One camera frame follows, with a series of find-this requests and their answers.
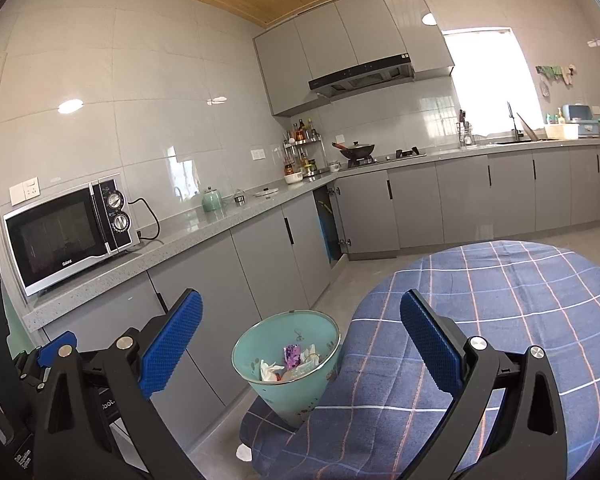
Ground black wok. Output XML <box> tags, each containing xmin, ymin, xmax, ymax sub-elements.
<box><xmin>331</xmin><ymin>141</ymin><xmax>376</xmax><ymax>162</ymax></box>

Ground grey upper wall cabinets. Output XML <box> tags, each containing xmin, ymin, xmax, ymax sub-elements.
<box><xmin>253</xmin><ymin>0</ymin><xmax>455</xmax><ymax>117</ymax></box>

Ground black power cable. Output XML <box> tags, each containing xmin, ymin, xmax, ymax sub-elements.
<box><xmin>127</xmin><ymin>197</ymin><xmax>165</xmax><ymax>246</ymax></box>

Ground hanging wall cloths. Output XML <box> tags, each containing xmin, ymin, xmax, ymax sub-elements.
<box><xmin>535</xmin><ymin>63</ymin><xmax>578</xmax><ymax>87</ymax></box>

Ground white tissue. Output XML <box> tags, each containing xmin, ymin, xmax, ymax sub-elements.
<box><xmin>259</xmin><ymin>359</ymin><xmax>286</xmax><ymax>384</ymax></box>

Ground dark sink faucet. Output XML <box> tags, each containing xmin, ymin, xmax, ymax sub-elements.
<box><xmin>506</xmin><ymin>101</ymin><xmax>522</xmax><ymax>143</ymax></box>

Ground light blue storage box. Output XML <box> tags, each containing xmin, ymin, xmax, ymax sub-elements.
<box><xmin>562</xmin><ymin>104</ymin><xmax>600</xmax><ymax>138</ymax></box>

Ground bright window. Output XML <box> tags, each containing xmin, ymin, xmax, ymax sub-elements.
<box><xmin>442</xmin><ymin>27</ymin><xmax>538</xmax><ymax>143</ymax></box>

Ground spice rack with bottles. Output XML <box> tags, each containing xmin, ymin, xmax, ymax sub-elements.
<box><xmin>283</xmin><ymin>119</ymin><xmax>322</xmax><ymax>178</ymax></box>

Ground black range hood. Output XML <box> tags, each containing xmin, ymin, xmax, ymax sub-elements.
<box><xmin>308</xmin><ymin>52</ymin><xmax>415</xmax><ymax>99</ymax></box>

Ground black gas stove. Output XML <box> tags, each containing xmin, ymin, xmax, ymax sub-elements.
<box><xmin>347</xmin><ymin>146</ymin><xmax>427</xmax><ymax>167</ymax></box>

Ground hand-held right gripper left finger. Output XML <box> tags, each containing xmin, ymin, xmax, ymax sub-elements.
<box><xmin>30</xmin><ymin>288</ymin><xmax>206</xmax><ymax>480</ymax></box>

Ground grey kitchen counter cabinets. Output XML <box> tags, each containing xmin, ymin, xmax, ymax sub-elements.
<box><xmin>22</xmin><ymin>137</ymin><xmax>600</xmax><ymax>426</ymax></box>

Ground pale green kettle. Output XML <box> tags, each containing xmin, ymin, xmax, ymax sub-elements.
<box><xmin>201</xmin><ymin>186</ymin><xmax>225</xmax><ymax>212</ymax></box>

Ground white plastic basin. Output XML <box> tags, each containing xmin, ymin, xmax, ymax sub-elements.
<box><xmin>544</xmin><ymin>124</ymin><xmax>580</xmax><ymax>141</ymax></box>

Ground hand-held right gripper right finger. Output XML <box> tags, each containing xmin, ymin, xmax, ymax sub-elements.
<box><xmin>399</xmin><ymin>288</ymin><xmax>568</xmax><ymax>480</ymax></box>

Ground metal knife holder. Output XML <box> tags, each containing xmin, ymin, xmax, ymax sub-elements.
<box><xmin>457</xmin><ymin>109</ymin><xmax>475</xmax><ymax>147</ymax></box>

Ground white double wall socket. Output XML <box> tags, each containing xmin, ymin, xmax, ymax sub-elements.
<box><xmin>9</xmin><ymin>176</ymin><xmax>41</xmax><ymax>207</ymax></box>

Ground blue water tank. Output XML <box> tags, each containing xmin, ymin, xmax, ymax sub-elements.
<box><xmin>317</xmin><ymin>200</ymin><xmax>338</xmax><ymax>261</ymax></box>

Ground teal waste bin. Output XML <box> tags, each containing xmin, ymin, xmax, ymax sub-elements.
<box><xmin>231</xmin><ymin>310</ymin><xmax>342</xmax><ymax>429</ymax></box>

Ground leaning cutting board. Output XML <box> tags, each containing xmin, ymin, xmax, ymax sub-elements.
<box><xmin>516</xmin><ymin>112</ymin><xmax>546</xmax><ymax>142</ymax></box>

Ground blue plaid tablecloth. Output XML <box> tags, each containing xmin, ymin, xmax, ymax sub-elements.
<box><xmin>239</xmin><ymin>240</ymin><xmax>600</xmax><ymax>480</ymax></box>

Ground silver black microwave oven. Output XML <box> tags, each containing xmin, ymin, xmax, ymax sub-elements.
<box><xmin>3</xmin><ymin>174</ymin><xmax>142</xmax><ymax>297</ymax></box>

